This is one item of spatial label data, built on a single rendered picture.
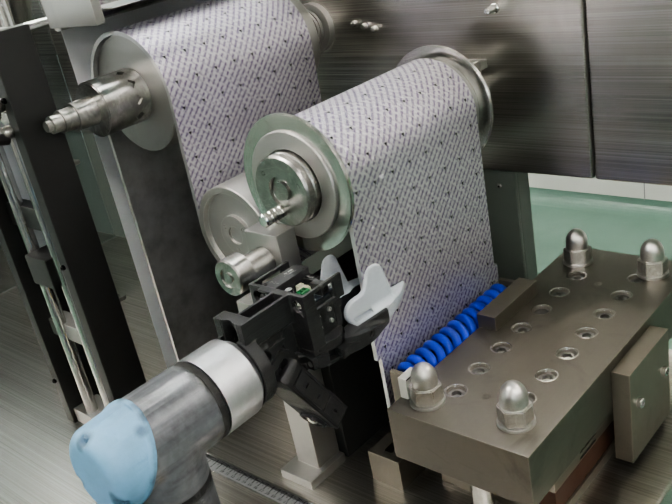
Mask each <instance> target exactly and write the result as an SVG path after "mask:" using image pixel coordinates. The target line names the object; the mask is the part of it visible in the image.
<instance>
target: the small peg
mask: <svg viewBox="0 0 672 504"><path fill-rule="evenodd" d="M286 215H287V212H286V209H285V208H284V206H282V205H277V206H275V207H274V208H272V209H270V210H268V211H266V212H265V213H263V214H261V215H260V216H259V223H260V224H261V225H262V226H263V227H265V228H267V227H269V226H270V225H272V224H274V223H276V222H277V221H279V220H281V219H283V218H284V217H286Z"/></svg>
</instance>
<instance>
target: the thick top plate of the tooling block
mask: <svg viewBox="0 0 672 504"><path fill-rule="evenodd" d="M591 253H592V257H593V263H592V264H591V265H589V266H587V267H583V268H571V267H567V266H565V265H564V264H563V259H564V252H563V253H562V254H561V255H560V256H559V257H557V258H556V259H555V260H554V261H553V262H552V263H551V264H550V265H548V266H547V267H546V268H545V269H544V270H543V271H542V272H541V273H539V274H538V275H537V276H536V277H535V278H534V279H533V280H536V282H537V292H538V293H537V294H536V295H535V296H534V297H533V298H532V299H531V300H530V301H529V302H528V303H527V304H526V305H525V306H523V307H522V308H521V309H520V310H519V311H518V312H517V313H516V314H515V315H514V316H513V317H511V318H510V319H509V320H508V321H507V322H506V323H505V324H504V325H503V326H502V327H501V328H500V329H498V330H497V331H493V330H488V329H484V328H480V327H479V328H478V329H477V330H475V331H474V332H473V333H472V334H471V335H470V336H469V337H468V338H466V339H465V340H464V341H463V342H462V343H461V344H460V345H459V346H457V347H456V348H455V349H454V350H453V351H452V352H451V353H450V354H449V355H447V356H446V357H445V358H444V359H443V360H442V361H441V362H440V363H438V364H437V365H436V366H435V367H434V368H435V370H436V372H437V377H438V379H439V381H440V382H441V383H442V387H443V393H444V394H445V396H446V402H445V404H444V405H443V406H442V407H441V408H439V409H437V410H434V411H430V412H420V411H417V410H414V409H413V408H412V407H411V406H410V399H406V398H403V397H400V398H399V399H398V400H397V401H396V402H395V403H393V404H392V405H391V406H390V407H389V408H388V409H387V412H388V417H389V422H390V427H391V433H392V438H393V443H394V448H395V453H396V456H397V457H399V458H402V459H405V460H407V461H410V462H412V463H415V464H418V465H420V466H423V467H425V468H428V469H430V470H433V471H436V472H438V473H441V474H443V475H446V476H449V477H451V478H454V479H456V480H459V481H461V482H464V483H467V484H469V485H472V486H474V487H477V488H480V489H482V490H485V491H487V492H490V493H492V494H495V495H498V496H500V497H503V498H505V499H508V500H511V501H513V502H516V503H518V504H539V503H540V502H541V500H542V499H543V498H544V497H545V495H546V494H547V493H548V492H549V490H550V489H551V488H552V487H553V485H554V484H555V483H556V482H557V480H558V479H559V478H560V477H561V475H562V474H563V473H564V472H565V470H566V469H567V468H568V467H569V465H570V464H571V463H572V462H573V460H574V459H575V458H576V457H577V455H578V454H579V453H580V452H581V450H582V449H583V448H584V447H585V445H586V444H587V443H588V441H589V440H590V439H591V438H592V436H593V435H594V434H595V433H596V431H597V430H598V429H599V428H600V426H601V425H602V424H603V423H604V421H605V420H606V419H607V418H608V416H609V415H610V414H611V413H612V411H613V401H612V384H611V371H612V370H613V369H614V367H615V366H616V365H617V364H618V363H619V362H620V360H621V359H622V358H623V357H624V356H625V354H626V353H627V352H628V351H629V350H630V349H631V347H632V346H633V345H634V344H635V343H636V342H637V340H638V339H639V338H640V337H641V336H642V334H643V333H644V332H645V331H646V330H647V329H648V327H649V326H650V325H651V326H656V327H661V328H666V329H668V341H669V340H670V339H671V337H672V260H668V269H669V276H668V277H667V278H665V279H662V280H657V281H648V280H643V279H641V278H639V277H638V276H637V274H636V272H637V270H638V264H637V259H638V258H639V257H640V256H638V255H632V254H625V253H618V252H612V251H605V250H598V249H592V248H591ZM508 380H517V381H519V382H521V383H522V384H523V385H524V386H525V388H526V390H527V393H528V399H529V400H530V401H531V402H532V403H533V410H534V415H535V417H536V425H535V426H534V428H533V429H531V430H530V431H528V432H525V433H521V434H510V433H506V432H504V431H502V430H500V429H499V428H498V426H497V422H496V420H497V409H496V404H497V403H498V402H499V391H500V388H501V386H502V385H503V384H504V383H505V382H506V381H508Z"/></svg>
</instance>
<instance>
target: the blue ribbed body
mask: <svg viewBox="0 0 672 504"><path fill-rule="evenodd" d="M507 287H508V286H504V285H502V284H499V283H495V284H493V285H492V286H491V287H490V289H488V290H486V291H485V292H484V293H483V295H481V296H479V297H477V299H476V301H473V302H472V303H470V305H469V307H467V308H465V309H463V310H462V313H461V314H458V315H456V316H455V318H454V320H451V321H449V322H448V323H447V326H445V327H442V328H441V329H440V330H439V333H436V334H434V335H433V336H432V337H431V340H427V341H426V342H424V344H423V347H419V348H417V349H416V350H415V353H414V354H411V355H409V356H408V357H407V358H406V362H401V363H400V364H399V365H398V367H397V370H399V371H402V372H405V371H406V370H407V369H408V368H409V367H412V368H413V367H414V365H415V364H417V363H418V362H428V363H430V364H431V365H432V366H433V367H435V366H436V365H437V364H438V363H440V362H441V361H442V360H443V359H444V358H445V357H446V356H447V355H449V354H450V353H451V352H452V351H453V350H454V349H455V348H456V347H457V346H459V345H460V344H461V343H462V342H463V341H464V340H465V339H466V338H468V337H469V336H470V335H471V334H472V333H473V332H474V331H475V330H477V329H478V328H479V327H478V319H477V313H478V312H480V311H481V310H482V309H483V308H484V307H485V306H486V305H488V304H489V303H490V302H491V301H492V300H493V299H495V298H496V297H497V296H498V295H499V294H500V293H501V292H503V291H504V290H505V289H506V288H507Z"/></svg>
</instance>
